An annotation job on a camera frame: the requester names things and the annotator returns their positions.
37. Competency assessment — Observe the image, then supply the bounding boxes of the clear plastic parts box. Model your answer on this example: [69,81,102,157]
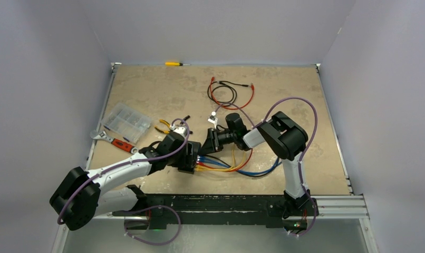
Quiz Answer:
[101,102,152,143]

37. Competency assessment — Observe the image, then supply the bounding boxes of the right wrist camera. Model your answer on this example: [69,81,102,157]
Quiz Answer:
[207,111,222,129]

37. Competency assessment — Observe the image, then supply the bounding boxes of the yellow handled pliers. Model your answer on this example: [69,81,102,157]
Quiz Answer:
[154,115,194,135]

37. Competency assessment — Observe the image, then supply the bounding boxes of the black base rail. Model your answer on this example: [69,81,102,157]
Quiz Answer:
[113,193,319,231]

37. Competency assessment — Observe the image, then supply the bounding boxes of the aluminium table frame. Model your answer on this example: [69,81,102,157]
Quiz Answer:
[50,63,369,238]

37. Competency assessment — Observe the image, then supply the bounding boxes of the black network switch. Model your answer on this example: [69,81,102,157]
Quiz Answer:
[176,141,201,174]

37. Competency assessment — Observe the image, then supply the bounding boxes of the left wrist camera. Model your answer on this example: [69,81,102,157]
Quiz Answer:
[170,124,189,138]

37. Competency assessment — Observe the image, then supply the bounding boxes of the yellow ethernet cable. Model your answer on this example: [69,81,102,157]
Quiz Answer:
[195,144,238,173]

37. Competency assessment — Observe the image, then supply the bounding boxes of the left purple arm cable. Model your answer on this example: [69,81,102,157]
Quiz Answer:
[57,118,191,246]

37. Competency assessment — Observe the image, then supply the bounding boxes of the orange ethernet cable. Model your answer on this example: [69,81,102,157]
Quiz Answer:
[195,144,250,173]

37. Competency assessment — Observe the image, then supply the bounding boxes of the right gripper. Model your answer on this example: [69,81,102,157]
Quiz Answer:
[199,127,237,154]

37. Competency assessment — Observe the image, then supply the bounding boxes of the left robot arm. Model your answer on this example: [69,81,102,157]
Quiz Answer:
[50,132,201,231]

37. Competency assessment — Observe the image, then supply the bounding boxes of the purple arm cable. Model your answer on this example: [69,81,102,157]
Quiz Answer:
[212,97,318,238]
[57,118,191,246]

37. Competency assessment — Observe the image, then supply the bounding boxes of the red ethernet cable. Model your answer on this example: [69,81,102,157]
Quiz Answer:
[198,149,253,173]
[210,77,255,111]

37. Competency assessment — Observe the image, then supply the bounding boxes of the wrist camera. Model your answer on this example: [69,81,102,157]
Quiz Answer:
[170,124,189,138]
[207,111,222,129]

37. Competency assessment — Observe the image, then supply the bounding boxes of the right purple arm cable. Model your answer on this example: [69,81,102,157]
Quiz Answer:
[212,97,318,238]

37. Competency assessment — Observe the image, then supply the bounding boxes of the yellow screwdriver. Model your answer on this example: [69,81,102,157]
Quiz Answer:
[165,62,190,66]

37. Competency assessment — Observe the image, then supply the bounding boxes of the red handled adjustable wrench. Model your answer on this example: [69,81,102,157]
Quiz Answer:
[90,130,138,154]

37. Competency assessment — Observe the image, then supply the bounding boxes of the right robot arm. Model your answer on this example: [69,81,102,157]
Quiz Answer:
[199,111,308,215]

